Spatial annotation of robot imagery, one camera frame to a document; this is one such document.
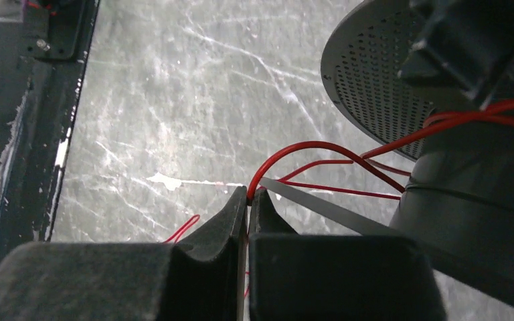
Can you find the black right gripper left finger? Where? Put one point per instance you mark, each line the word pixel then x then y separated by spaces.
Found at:
pixel 198 278

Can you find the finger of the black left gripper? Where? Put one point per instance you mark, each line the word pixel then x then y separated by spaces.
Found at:
pixel 464 51

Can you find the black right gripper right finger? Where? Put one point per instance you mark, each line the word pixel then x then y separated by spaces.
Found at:
pixel 335 277

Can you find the black perforated cable spool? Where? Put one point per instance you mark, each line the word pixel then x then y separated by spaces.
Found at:
pixel 452 163

